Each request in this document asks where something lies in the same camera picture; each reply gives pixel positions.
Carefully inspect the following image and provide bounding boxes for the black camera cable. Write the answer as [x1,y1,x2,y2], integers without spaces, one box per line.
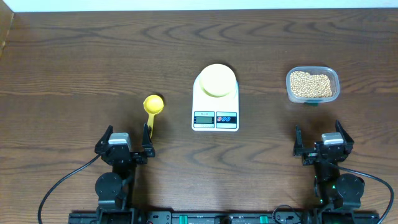
[323,158,395,224]
[37,153,102,224]

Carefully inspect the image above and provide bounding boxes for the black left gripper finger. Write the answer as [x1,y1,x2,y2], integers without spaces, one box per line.
[141,123,155,157]
[95,125,113,154]

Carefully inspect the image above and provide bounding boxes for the soybeans in container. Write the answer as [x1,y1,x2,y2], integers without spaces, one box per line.
[289,71,332,98]

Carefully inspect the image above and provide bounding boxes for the black right camera cable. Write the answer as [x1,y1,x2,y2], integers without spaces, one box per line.
[323,158,395,224]

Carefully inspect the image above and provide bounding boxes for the white digital kitchen scale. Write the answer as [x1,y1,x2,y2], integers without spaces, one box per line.
[192,74,239,132]

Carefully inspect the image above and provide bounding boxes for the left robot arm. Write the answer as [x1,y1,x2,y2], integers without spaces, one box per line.
[95,124,155,223]

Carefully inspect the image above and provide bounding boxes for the clear plastic container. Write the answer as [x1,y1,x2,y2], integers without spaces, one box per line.
[286,66,340,104]

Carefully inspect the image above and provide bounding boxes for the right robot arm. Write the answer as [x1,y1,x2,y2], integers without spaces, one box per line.
[293,121,364,223]

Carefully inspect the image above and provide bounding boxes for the black left camera cable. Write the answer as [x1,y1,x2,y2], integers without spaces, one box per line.
[37,153,102,224]

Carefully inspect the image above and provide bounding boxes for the yellow plastic measuring scoop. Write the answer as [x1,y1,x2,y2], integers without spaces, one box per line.
[143,95,164,137]

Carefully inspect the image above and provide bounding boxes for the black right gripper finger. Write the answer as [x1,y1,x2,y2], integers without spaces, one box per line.
[293,125,304,156]
[335,120,354,154]

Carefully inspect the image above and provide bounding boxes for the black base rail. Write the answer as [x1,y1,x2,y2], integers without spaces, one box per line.
[68,211,379,224]

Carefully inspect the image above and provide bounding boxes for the pale yellow bowl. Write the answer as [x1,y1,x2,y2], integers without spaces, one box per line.
[198,63,237,98]

